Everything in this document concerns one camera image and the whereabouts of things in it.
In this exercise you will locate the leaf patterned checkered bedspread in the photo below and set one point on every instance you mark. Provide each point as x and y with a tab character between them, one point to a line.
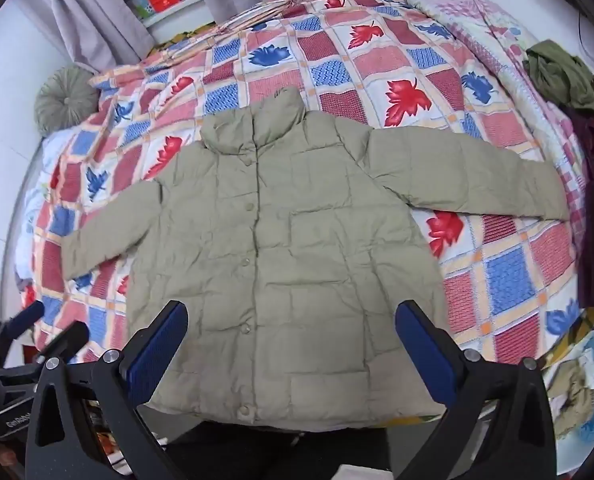
510	283

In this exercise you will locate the round green cushion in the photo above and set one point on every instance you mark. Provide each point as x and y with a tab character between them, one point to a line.
65	100

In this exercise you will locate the olive green garment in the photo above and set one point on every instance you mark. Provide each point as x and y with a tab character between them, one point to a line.
560	77

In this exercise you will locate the beige puffer jacket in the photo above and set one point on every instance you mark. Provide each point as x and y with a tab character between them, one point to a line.
288	234

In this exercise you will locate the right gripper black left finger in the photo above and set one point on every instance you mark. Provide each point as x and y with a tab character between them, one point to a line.
61	440

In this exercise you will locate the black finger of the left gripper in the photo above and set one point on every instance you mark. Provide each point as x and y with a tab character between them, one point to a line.
16	326
66	345

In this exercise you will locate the beige cloth on floor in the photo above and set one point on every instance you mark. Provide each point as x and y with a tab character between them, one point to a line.
571	395

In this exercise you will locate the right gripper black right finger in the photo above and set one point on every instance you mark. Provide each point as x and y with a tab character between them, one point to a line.
520	442

